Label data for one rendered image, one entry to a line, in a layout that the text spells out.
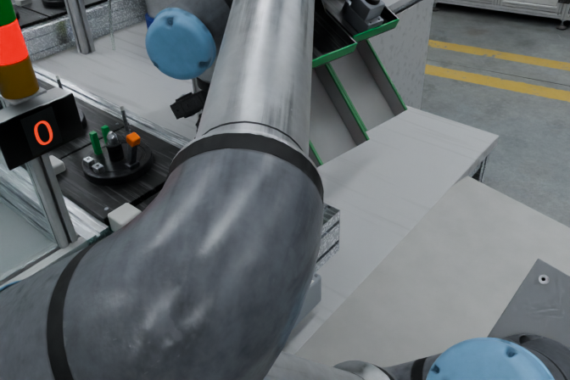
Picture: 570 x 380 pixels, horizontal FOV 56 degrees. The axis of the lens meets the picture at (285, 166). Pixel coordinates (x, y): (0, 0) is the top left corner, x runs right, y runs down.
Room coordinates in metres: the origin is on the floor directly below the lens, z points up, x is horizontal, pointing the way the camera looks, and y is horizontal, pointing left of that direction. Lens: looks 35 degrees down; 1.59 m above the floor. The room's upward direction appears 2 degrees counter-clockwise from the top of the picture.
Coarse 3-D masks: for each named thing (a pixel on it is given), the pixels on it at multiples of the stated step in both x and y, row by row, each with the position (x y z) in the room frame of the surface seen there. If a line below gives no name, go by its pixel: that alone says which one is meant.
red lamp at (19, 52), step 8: (8, 24) 0.68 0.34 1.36; (16, 24) 0.68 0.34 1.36; (0, 32) 0.66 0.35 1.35; (8, 32) 0.67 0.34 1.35; (16, 32) 0.68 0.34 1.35; (0, 40) 0.66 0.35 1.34; (8, 40) 0.67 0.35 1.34; (16, 40) 0.68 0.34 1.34; (24, 40) 0.70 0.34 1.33; (0, 48) 0.66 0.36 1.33; (8, 48) 0.66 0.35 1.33; (16, 48) 0.67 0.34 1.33; (24, 48) 0.68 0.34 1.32; (0, 56) 0.66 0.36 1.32; (8, 56) 0.66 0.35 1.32; (16, 56) 0.67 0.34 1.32; (24, 56) 0.68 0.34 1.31; (0, 64) 0.66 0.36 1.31
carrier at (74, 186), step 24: (96, 144) 0.93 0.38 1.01; (120, 144) 0.92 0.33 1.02; (144, 144) 0.96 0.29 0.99; (168, 144) 0.99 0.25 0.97; (72, 168) 0.91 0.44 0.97; (96, 168) 0.86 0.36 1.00; (120, 168) 0.88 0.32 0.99; (144, 168) 0.88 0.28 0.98; (168, 168) 0.90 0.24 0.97; (72, 192) 0.83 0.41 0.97; (96, 192) 0.83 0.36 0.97; (120, 192) 0.83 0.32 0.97; (144, 192) 0.82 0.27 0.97; (96, 216) 0.77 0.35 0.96
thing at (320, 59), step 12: (324, 12) 0.99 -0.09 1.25; (324, 24) 0.99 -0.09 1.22; (336, 24) 0.97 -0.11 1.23; (324, 36) 0.96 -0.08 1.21; (336, 36) 0.96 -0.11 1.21; (348, 36) 0.94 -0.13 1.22; (324, 48) 0.93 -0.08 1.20; (336, 48) 0.93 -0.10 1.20; (348, 48) 0.92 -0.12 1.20; (312, 60) 0.86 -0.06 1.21; (324, 60) 0.88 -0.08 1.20
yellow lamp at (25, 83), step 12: (24, 60) 0.68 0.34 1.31; (0, 72) 0.66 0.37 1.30; (12, 72) 0.66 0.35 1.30; (24, 72) 0.67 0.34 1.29; (0, 84) 0.66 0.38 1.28; (12, 84) 0.66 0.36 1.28; (24, 84) 0.67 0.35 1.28; (36, 84) 0.69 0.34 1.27; (12, 96) 0.66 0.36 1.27; (24, 96) 0.66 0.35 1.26
